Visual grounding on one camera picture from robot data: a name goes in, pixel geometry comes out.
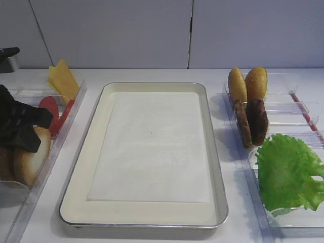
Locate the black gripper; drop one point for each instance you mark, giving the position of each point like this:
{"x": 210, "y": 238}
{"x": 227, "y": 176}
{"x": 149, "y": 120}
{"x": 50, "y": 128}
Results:
{"x": 13, "y": 132}

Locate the thin red tomato slice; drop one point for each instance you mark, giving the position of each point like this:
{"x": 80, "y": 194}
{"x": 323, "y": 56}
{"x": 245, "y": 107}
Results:
{"x": 63, "y": 117}

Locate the yellow cheese slices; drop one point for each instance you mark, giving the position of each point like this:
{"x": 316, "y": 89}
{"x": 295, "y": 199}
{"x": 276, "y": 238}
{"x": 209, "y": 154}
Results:
{"x": 62, "y": 81}

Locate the left meat patty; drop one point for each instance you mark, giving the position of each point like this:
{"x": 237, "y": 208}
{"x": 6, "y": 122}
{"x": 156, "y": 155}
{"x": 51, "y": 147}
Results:
{"x": 243, "y": 124}

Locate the meat patty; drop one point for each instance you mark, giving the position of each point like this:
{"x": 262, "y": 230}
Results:
{"x": 258, "y": 120}
{"x": 243, "y": 124}

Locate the right meat patty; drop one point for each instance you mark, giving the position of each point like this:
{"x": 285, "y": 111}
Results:
{"x": 258, "y": 120}

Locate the green lettuce leaf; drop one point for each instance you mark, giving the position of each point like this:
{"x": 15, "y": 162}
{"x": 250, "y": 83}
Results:
{"x": 286, "y": 170}

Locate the left clear acrylic rack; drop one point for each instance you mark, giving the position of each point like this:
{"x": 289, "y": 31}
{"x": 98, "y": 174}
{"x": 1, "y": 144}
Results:
{"x": 17, "y": 200}

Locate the clear acrylic rack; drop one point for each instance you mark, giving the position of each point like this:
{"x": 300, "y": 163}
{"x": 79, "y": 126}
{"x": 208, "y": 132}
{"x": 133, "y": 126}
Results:
{"x": 17, "y": 200}
{"x": 287, "y": 114}

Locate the white parchment paper sheet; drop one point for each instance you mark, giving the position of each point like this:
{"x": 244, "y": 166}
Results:
{"x": 154, "y": 150}

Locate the metal baking tray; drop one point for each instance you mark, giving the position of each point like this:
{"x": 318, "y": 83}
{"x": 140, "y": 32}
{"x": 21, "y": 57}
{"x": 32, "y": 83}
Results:
{"x": 77, "y": 209}

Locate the left bun half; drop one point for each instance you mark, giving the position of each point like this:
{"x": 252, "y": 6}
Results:
{"x": 236, "y": 85}

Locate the bun half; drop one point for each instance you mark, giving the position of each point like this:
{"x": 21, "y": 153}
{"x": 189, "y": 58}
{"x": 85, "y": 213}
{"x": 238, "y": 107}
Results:
{"x": 236, "y": 85}
{"x": 256, "y": 83}

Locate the right bun half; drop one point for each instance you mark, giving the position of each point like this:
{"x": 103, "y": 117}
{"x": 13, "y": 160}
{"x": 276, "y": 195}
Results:
{"x": 256, "y": 83}

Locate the right clear acrylic rack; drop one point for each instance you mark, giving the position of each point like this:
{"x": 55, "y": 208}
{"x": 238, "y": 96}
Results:
{"x": 287, "y": 114}

